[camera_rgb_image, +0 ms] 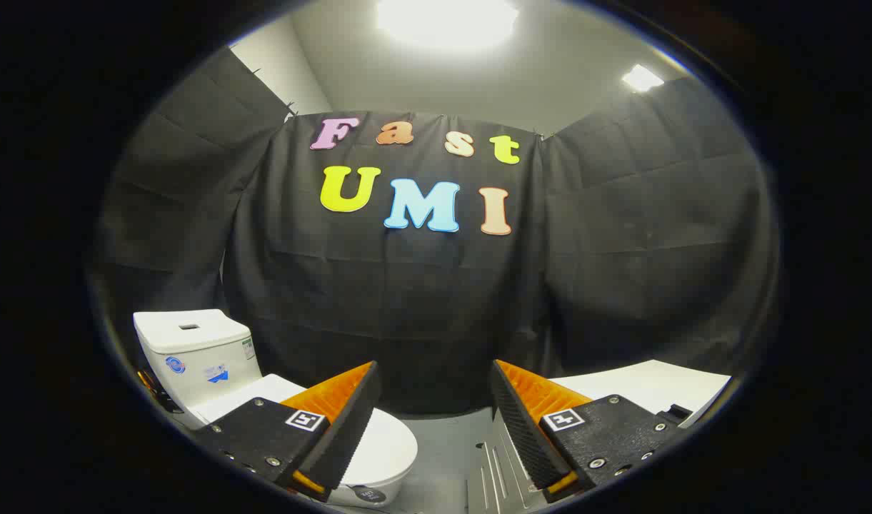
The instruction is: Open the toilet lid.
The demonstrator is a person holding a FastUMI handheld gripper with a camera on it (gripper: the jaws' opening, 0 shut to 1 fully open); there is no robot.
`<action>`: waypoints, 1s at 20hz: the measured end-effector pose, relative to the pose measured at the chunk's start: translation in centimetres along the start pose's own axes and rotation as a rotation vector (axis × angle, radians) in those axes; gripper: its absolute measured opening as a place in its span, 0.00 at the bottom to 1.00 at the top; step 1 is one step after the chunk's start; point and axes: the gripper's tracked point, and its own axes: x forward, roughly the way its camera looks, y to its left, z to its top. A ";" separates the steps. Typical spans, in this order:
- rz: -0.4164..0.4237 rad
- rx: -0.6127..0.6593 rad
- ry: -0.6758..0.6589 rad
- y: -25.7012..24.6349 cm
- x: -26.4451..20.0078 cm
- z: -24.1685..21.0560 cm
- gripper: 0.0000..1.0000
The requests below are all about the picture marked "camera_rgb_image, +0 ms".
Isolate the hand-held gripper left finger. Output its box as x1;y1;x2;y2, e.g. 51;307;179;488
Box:
193;361;383;503

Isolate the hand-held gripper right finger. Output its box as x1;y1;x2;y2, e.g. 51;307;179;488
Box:
489;359;685;504

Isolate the white toilet lid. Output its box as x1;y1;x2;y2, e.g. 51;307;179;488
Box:
193;373;419;504

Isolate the white toilet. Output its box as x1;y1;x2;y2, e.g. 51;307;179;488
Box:
134;308;410;509

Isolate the grey drawer cabinet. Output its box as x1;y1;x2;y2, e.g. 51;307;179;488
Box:
466;359;733;514

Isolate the black backdrop cloth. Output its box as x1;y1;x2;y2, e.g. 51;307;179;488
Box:
86;46;781;416

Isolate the small ceiling light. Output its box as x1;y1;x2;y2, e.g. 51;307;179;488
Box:
621;64;665;94

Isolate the large ceiling light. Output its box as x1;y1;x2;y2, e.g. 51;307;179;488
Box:
375;0;520;51

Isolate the orange black cable bundle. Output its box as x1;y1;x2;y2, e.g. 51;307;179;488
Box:
137;366;185;416

